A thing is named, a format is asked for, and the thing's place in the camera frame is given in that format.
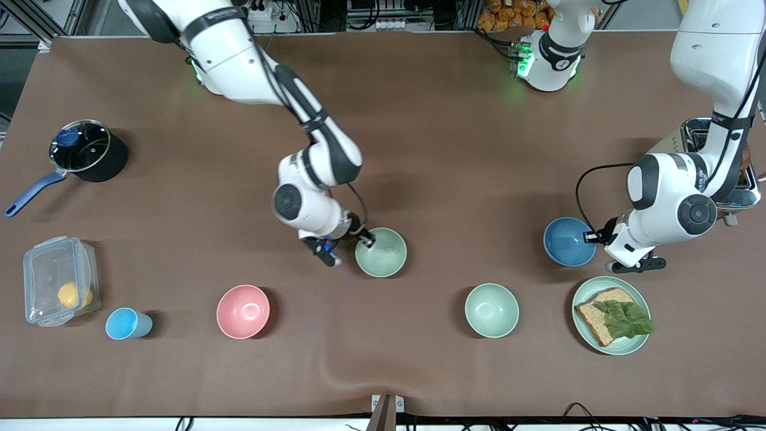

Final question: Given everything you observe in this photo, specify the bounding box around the black pot with blue handle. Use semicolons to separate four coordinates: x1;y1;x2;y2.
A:
5;120;129;217

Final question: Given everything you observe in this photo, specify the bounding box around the glass lid with blue knob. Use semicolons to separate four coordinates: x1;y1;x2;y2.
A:
49;120;113;173

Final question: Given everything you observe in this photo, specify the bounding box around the clear plastic lidded container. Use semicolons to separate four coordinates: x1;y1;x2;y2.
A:
23;236;101;328

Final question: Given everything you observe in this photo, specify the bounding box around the blue plastic cup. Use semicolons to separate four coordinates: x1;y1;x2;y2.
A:
105;307;153;341

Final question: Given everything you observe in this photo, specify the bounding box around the grey metal mount bracket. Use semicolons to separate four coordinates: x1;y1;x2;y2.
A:
370;393;405;431

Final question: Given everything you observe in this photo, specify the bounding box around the yellow fruit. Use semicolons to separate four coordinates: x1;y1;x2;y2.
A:
57;281;94;310

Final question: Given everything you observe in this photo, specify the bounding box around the orange snack packets pile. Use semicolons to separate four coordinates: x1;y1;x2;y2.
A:
477;0;555;32

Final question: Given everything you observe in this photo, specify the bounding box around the light green plate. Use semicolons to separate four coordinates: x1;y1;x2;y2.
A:
572;276;652;356

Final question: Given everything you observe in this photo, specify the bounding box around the light green bowl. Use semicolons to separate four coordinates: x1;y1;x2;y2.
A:
355;227;408;278
464;283;520;339

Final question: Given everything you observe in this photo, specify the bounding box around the brown table cover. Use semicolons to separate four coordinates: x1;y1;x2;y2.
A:
0;30;766;420

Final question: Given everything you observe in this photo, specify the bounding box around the thin black cable loop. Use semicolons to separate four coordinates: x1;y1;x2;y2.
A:
561;402;606;421

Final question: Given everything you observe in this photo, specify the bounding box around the white empty power strip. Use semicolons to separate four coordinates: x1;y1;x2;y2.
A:
348;18;418;32

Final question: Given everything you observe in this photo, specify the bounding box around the blue bowl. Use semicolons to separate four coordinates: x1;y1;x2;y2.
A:
543;217;599;267

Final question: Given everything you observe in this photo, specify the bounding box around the green lettuce leaf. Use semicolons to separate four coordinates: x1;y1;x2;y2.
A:
592;299;655;340

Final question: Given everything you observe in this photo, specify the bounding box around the brown bread slice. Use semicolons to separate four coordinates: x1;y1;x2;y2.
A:
574;287;637;348

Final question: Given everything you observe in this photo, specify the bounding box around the pink bowl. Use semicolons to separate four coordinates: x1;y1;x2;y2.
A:
216;284;271;340

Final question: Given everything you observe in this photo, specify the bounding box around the silver toaster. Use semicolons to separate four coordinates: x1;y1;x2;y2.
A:
649;118;762;227

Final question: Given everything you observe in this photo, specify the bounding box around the white power strip with plugs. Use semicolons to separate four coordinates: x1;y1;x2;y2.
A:
244;0;301;34

